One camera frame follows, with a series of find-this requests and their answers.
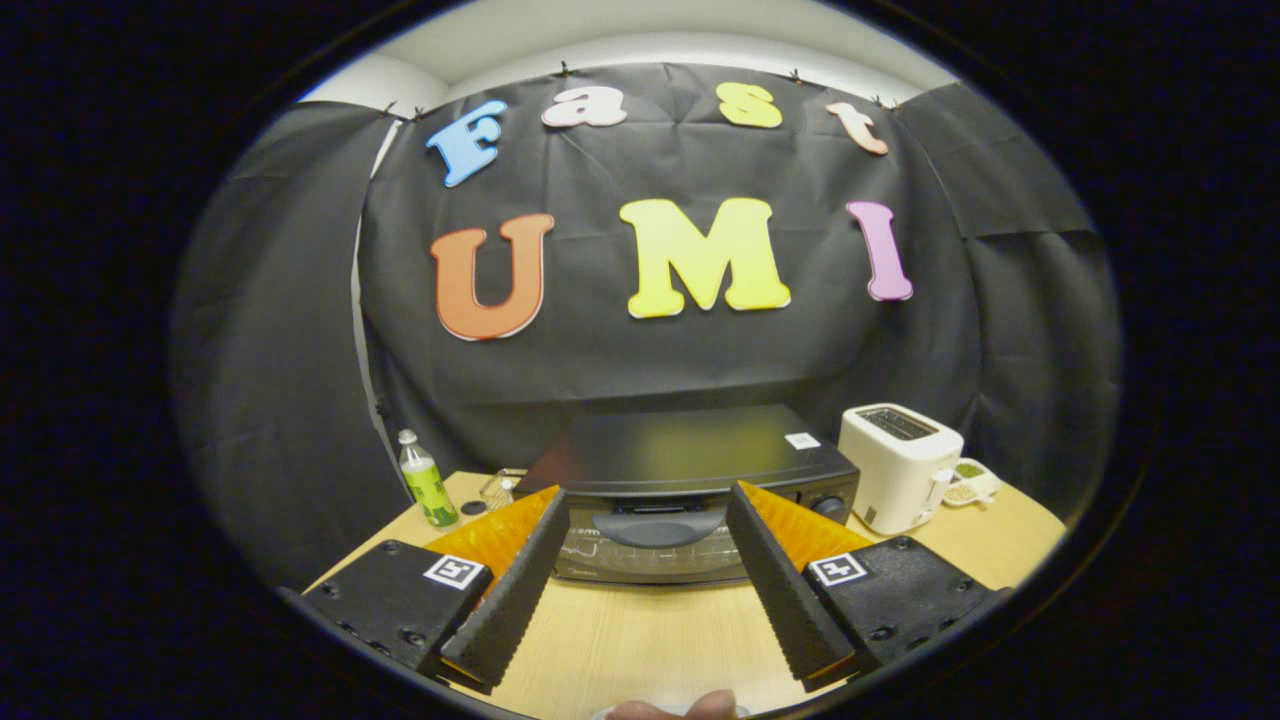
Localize white toaster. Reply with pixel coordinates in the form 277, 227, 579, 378
838, 403, 966, 536

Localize green label water bottle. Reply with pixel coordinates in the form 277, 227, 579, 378
398, 429, 461, 529

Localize black toaster oven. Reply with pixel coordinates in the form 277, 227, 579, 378
515, 404, 861, 586

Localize clear glass container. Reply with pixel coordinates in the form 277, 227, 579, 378
480, 467, 528, 513

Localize white divided snack dish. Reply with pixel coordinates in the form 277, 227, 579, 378
943, 457, 1003, 508

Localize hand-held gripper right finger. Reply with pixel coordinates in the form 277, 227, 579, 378
725, 481, 1013, 694

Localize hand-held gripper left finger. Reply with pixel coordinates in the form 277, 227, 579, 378
283, 486, 571, 698

